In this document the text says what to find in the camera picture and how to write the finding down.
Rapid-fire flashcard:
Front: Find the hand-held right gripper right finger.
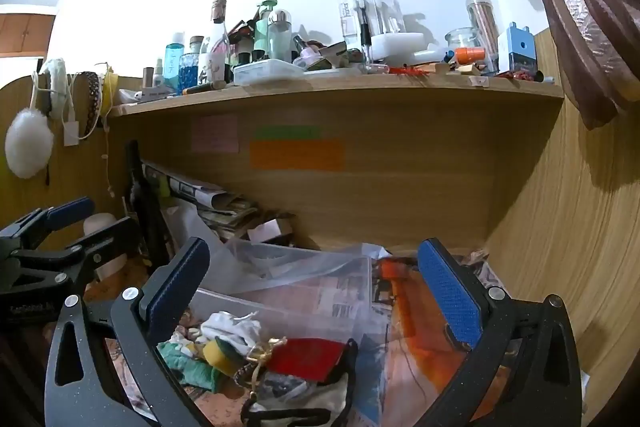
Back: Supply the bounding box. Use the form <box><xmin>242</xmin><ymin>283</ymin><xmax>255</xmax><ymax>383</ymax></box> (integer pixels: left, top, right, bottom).
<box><xmin>415</xmin><ymin>238</ymin><xmax>584</xmax><ymax>427</ymax></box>

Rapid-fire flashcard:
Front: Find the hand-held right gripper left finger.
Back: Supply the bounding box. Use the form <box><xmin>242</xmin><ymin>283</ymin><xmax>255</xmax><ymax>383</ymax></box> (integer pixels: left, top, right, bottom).
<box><xmin>44</xmin><ymin>237</ymin><xmax>211</xmax><ymax>427</ymax></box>

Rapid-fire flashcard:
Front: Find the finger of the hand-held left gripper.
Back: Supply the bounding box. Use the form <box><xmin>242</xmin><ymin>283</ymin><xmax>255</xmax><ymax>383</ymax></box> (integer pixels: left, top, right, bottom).
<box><xmin>12</xmin><ymin>216</ymin><xmax>142</xmax><ymax>288</ymax></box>
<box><xmin>0</xmin><ymin>196</ymin><xmax>96</xmax><ymax>253</ymax></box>

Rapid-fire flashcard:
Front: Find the clear plastic storage bin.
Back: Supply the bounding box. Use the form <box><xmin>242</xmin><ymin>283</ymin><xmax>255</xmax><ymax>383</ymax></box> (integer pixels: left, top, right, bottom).
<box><xmin>182</xmin><ymin>243</ymin><xmax>397</xmax><ymax>427</ymax></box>

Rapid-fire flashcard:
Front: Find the white cylindrical cup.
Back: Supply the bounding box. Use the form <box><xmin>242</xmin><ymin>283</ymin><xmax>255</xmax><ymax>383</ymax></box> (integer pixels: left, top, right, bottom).
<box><xmin>81</xmin><ymin>212</ymin><xmax>130</xmax><ymax>282</ymax></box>

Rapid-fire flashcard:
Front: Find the white crumpled cloth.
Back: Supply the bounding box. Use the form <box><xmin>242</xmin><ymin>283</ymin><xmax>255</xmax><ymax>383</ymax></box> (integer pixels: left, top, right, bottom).
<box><xmin>201</xmin><ymin>311</ymin><xmax>264</xmax><ymax>354</ymax></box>

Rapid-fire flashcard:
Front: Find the white fluffy pompom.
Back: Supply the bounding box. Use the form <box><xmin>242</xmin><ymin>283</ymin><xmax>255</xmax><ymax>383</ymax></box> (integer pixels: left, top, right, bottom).
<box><xmin>5</xmin><ymin>107</ymin><xmax>55</xmax><ymax>180</ymax></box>

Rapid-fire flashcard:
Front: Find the orange plastic bag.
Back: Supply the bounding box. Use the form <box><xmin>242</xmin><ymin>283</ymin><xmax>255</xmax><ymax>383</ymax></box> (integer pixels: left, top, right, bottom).
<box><xmin>374</xmin><ymin>252</ymin><xmax>508</xmax><ymax>427</ymax></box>

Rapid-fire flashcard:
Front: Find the stack of rolled newspapers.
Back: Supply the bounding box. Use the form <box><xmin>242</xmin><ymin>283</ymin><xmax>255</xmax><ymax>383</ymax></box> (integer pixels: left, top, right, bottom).
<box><xmin>141</xmin><ymin>161</ymin><xmax>262</xmax><ymax>240</ymax></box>

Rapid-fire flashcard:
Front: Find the green cloth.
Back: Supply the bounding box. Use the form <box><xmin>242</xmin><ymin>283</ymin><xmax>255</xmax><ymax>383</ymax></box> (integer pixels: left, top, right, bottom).
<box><xmin>157</xmin><ymin>339</ymin><xmax>222</xmax><ymax>394</ymax></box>

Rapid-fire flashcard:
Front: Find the clear plastic bag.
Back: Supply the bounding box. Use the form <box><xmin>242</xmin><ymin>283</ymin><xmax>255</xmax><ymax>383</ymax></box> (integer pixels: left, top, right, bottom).
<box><xmin>172</xmin><ymin>197</ymin><xmax>393</xmax><ymax>295</ymax></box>

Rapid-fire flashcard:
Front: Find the gold ribbon ornament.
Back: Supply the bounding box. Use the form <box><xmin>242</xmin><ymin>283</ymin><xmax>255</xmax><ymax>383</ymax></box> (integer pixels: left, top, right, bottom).
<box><xmin>232</xmin><ymin>336</ymin><xmax>290</xmax><ymax>400</ymax></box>

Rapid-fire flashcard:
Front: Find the dark studded headband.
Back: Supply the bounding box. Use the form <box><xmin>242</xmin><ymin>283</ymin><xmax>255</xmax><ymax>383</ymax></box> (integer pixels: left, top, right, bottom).
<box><xmin>81</xmin><ymin>71</ymin><xmax>104</xmax><ymax>138</ymax></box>

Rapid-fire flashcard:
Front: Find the white fluffy headband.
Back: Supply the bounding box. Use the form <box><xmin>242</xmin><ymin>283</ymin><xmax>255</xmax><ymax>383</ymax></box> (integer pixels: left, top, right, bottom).
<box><xmin>39</xmin><ymin>57</ymin><xmax>71</xmax><ymax>118</ymax></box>

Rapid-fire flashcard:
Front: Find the red fabric pouch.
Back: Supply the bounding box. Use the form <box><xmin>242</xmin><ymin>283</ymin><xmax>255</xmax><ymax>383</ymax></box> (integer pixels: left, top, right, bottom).
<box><xmin>264</xmin><ymin>338</ymin><xmax>349</xmax><ymax>384</ymax></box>

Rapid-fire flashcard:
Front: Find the pink sticky note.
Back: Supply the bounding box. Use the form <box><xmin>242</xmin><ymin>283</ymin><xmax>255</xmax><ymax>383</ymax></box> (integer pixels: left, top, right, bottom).
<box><xmin>191</xmin><ymin>115</ymin><xmax>240</xmax><ymax>153</ymax></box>

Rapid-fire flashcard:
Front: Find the brown marker pen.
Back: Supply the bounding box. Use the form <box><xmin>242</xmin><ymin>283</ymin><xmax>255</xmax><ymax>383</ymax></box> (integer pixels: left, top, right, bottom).
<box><xmin>182</xmin><ymin>80</ymin><xmax>229</xmax><ymax>96</ymax></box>

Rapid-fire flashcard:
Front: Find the orange sticky note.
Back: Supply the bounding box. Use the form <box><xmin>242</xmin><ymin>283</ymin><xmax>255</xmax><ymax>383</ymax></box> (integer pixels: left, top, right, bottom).
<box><xmin>249</xmin><ymin>140</ymin><xmax>346</xmax><ymax>172</ymax></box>

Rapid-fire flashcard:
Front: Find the light blue liquid bottle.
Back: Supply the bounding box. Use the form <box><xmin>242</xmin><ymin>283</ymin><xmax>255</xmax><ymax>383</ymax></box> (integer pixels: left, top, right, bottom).
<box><xmin>166</xmin><ymin>32</ymin><xmax>187</xmax><ymax>96</ymax></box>

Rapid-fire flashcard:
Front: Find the jar of blue beads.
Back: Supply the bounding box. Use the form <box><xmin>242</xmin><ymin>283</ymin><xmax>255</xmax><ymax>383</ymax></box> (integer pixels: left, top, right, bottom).
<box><xmin>178</xmin><ymin>52</ymin><xmax>202</xmax><ymax>90</ymax></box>

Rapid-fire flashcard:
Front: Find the green sticky note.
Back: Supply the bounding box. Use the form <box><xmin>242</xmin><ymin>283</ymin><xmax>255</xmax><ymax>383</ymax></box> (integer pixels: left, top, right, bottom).
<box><xmin>255</xmin><ymin>125</ymin><xmax>322</xmax><ymax>140</ymax></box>

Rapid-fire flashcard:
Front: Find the clear glass bottle brown cap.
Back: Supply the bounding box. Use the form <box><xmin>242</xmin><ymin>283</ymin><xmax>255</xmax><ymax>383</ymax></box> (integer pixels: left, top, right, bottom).
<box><xmin>206</xmin><ymin>0</ymin><xmax>232</xmax><ymax>84</ymax></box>

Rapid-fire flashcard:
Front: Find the wooden shelf board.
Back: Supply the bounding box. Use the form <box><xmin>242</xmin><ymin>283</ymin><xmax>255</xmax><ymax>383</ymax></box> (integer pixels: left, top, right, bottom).
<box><xmin>107</xmin><ymin>73</ymin><xmax>566</xmax><ymax>118</ymax></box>

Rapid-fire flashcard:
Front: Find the white lidded plastic box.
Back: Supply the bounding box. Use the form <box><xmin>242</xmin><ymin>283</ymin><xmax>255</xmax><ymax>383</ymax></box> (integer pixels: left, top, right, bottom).
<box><xmin>232</xmin><ymin>59</ymin><xmax>306</xmax><ymax>86</ymax></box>

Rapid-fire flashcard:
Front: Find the orange capped bottle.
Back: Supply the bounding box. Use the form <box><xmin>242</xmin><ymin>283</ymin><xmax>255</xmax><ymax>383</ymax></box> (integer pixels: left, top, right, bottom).
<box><xmin>454</xmin><ymin>47</ymin><xmax>487</xmax><ymax>66</ymax></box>

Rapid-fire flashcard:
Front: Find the blue white box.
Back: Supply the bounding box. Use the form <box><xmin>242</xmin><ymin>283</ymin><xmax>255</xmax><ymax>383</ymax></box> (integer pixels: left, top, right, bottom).
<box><xmin>497</xmin><ymin>22</ymin><xmax>539</xmax><ymax>74</ymax></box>

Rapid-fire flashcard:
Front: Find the white foam block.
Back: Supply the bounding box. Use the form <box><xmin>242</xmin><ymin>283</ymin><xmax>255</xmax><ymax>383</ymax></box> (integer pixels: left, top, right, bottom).
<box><xmin>369</xmin><ymin>32</ymin><xmax>427</xmax><ymax>62</ymax></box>

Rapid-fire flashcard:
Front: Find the short glass jar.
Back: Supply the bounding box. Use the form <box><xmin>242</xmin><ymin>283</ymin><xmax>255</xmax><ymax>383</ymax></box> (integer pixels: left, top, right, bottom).
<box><xmin>444</xmin><ymin>28</ymin><xmax>484</xmax><ymax>64</ymax></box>

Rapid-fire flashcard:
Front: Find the green pump bottle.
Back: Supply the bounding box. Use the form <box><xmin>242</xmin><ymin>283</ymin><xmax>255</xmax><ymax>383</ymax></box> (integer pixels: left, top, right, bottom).
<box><xmin>254</xmin><ymin>0</ymin><xmax>279</xmax><ymax>62</ymax></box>

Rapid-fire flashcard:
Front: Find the clear bottle silver cap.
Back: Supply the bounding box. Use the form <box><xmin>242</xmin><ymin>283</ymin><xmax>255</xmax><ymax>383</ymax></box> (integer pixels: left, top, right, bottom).
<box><xmin>267</xmin><ymin>9</ymin><xmax>294</xmax><ymax>62</ymax></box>

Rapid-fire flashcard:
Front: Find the small purple bottle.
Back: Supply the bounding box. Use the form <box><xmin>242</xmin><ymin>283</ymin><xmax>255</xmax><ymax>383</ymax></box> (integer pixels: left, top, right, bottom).
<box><xmin>292</xmin><ymin>35</ymin><xmax>322</xmax><ymax>70</ymax></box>

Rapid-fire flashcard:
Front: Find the tall clear jar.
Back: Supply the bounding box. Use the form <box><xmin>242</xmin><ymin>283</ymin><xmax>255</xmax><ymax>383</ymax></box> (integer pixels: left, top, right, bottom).
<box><xmin>465</xmin><ymin>0</ymin><xmax>501</xmax><ymax>74</ymax></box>

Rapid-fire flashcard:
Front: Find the clear blister package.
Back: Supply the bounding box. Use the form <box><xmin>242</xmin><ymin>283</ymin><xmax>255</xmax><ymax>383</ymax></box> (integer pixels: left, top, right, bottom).
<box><xmin>339</xmin><ymin>0</ymin><xmax>407</xmax><ymax>60</ymax></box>

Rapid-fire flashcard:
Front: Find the brown patterned curtain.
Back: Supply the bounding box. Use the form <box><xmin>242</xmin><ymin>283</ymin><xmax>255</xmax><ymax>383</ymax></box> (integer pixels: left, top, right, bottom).
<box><xmin>445</xmin><ymin>0</ymin><xmax>640</xmax><ymax>131</ymax></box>

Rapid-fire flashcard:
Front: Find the white charger with cable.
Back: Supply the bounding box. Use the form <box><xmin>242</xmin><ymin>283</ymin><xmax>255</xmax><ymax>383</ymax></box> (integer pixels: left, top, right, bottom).
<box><xmin>60</xmin><ymin>74</ymin><xmax>81</xmax><ymax>148</ymax></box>

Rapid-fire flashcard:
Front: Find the beige canvas bag black strap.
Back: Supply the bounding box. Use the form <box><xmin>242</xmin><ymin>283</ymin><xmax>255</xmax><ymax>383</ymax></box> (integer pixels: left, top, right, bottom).
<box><xmin>240</xmin><ymin>341</ymin><xmax>359</xmax><ymax>427</ymax></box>

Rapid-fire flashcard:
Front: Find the wooden wall cabinet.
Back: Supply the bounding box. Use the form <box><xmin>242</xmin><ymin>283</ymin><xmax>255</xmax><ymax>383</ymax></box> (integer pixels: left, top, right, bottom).
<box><xmin>0</xmin><ymin>5</ymin><xmax>57</xmax><ymax>58</ymax></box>

